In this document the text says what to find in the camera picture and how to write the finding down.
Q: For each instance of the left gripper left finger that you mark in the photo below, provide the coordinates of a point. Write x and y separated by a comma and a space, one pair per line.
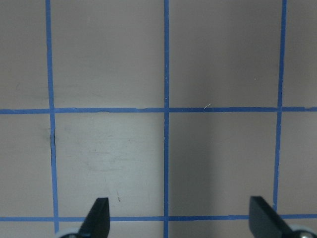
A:
96, 223

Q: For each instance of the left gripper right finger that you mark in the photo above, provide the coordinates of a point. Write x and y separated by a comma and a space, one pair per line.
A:
264, 222

